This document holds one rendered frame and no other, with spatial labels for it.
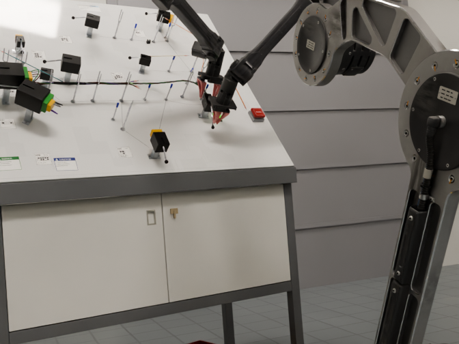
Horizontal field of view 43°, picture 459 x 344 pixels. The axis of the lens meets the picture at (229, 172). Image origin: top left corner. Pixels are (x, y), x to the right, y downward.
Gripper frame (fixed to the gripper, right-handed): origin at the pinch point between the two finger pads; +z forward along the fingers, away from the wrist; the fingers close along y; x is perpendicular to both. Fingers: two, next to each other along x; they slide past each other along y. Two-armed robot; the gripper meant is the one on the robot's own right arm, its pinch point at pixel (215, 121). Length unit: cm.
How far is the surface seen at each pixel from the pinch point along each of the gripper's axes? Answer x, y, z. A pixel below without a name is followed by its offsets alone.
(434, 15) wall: -223, -274, 2
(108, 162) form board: 17.7, 42.2, 10.8
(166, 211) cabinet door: 27.5, 19.8, 23.8
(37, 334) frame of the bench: 59, 62, 51
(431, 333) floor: 46, -130, 79
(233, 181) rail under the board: 20.0, -5.9, 13.5
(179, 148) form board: 7.8, 14.4, 9.0
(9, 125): 5, 75, 8
